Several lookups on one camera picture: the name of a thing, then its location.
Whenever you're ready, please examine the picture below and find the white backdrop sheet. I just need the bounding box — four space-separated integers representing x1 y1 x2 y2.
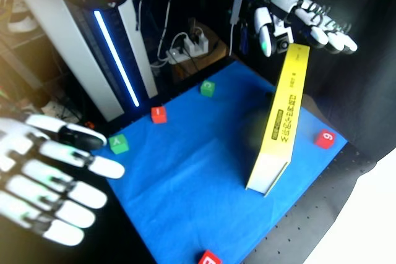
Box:
311 152 396 264

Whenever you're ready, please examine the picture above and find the yellow rectangular box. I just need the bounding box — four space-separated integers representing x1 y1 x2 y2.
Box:
246 43 311 198

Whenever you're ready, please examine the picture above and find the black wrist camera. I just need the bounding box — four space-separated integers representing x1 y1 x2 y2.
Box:
273 28 295 54

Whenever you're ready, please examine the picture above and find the green block with letter Y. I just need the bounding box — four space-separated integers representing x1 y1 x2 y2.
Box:
108 134 130 155

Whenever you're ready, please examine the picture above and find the black curtain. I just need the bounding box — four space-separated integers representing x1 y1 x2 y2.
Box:
290 0 396 168

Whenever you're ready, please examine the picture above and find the green block with question mark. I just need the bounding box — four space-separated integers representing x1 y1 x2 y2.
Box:
200 80 216 98

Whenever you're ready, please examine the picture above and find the blue table cloth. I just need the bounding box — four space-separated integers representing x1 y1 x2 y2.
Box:
92 61 349 264

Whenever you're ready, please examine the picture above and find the red block with white letter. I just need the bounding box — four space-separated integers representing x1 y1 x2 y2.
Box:
197 249 222 264

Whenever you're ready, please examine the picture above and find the red block with dash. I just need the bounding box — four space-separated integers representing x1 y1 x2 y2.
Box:
150 106 168 124

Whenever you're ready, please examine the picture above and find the brown wooden stool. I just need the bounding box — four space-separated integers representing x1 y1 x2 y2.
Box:
166 22 230 83

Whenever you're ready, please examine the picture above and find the white tower with blue light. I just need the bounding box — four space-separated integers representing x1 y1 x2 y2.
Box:
14 0 158 122

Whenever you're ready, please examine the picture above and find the white cable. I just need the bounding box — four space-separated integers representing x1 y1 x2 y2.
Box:
144 0 173 69

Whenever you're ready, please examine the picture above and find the white dongle with cable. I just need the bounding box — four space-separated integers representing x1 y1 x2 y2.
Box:
228 0 244 58

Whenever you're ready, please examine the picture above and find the white plug adapter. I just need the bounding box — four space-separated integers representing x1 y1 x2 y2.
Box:
184 28 212 56

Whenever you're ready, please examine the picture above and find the red block with number nine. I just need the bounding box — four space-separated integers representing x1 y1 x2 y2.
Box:
314 129 337 150

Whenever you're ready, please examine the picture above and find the white power strip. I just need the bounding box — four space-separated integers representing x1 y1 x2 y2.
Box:
166 48 190 65

